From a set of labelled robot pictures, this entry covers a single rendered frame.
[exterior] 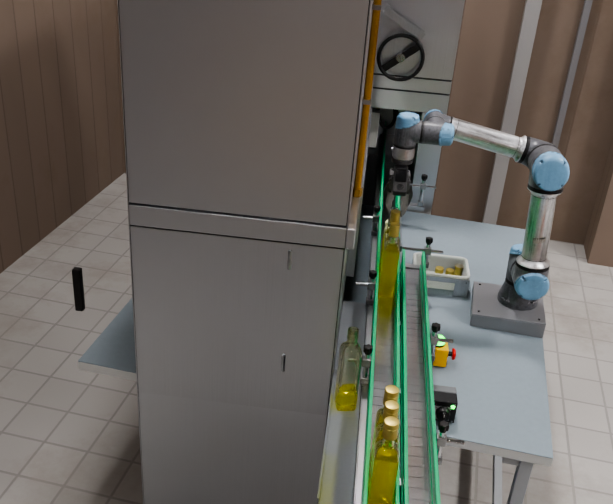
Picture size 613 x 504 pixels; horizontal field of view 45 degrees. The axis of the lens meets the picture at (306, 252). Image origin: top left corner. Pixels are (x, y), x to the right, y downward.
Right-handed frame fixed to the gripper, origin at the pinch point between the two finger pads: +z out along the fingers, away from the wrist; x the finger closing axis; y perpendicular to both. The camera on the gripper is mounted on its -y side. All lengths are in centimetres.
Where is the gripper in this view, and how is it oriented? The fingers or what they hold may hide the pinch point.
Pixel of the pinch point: (395, 213)
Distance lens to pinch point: 264.0
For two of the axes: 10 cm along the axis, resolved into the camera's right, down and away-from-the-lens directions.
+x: -9.9, -1.0, 0.6
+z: -0.6, 8.8, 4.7
